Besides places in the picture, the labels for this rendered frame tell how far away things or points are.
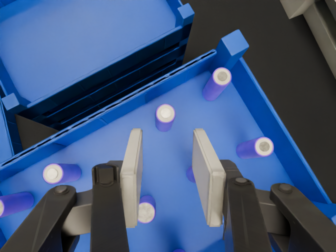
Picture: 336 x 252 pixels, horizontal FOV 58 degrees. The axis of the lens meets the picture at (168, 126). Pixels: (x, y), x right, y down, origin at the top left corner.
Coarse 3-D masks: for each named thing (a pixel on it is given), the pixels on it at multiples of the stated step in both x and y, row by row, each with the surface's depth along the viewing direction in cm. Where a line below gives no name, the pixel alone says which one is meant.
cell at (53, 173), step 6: (48, 168) 26; (54, 168) 26; (60, 168) 26; (66, 168) 27; (72, 168) 29; (78, 168) 32; (42, 174) 26; (48, 174) 26; (54, 174) 26; (60, 174) 26; (66, 174) 27; (72, 174) 29; (78, 174) 31; (48, 180) 26; (54, 180) 26; (60, 180) 26; (66, 180) 28; (72, 180) 31
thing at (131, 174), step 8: (136, 128) 20; (136, 136) 19; (128, 144) 18; (136, 144) 18; (128, 152) 16; (136, 152) 16; (128, 160) 15; (136, 160) 16; (128, 168) 14; (136, 168) 15; (120, 176) 14; (128, 176) 14; (136, 176) 15; (120, 184) 14; (128, 184) 14; (136, 184) 15; (128, 192) 14; (136, 192) 15; (128, 200) 14; (136, 200) 15; (128, 208) 14; (136, 208) 15; (128, 216) 15; (136, 216) 15; (128, 224) 15; (136, 224) 15
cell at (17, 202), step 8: (24, 192) 31; (0, 200) 26; (8, 200) 27; (16, 200) 28; (24, 200) 29; (32, 200) 31; (0, 208) 25; (8, 208) 26; (16, 208) 28; (24, 208) 30; (0, 216) 25
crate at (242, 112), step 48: (240, 48) 27; (144, 96) 31; (192, 96) 34; (240, 96) 34; (48, 144) 28; (96, 144) 33; (144, 144) 33; (192, 144) 33; (288, 144) 29; (0, 192) 32; (144, 192) 32; (192, 192) 33; (0, 240) 30; (144, 240) 32; (192, 240) 32
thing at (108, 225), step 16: (96, 176) 14; (112, 176) 14; (96, 192) 13; (112, 192) 13; (96, 208) 12; (112, 208) 12; (96, 224) 11; (112, 224) 11; (96, 240) 10; (112, 240) 10
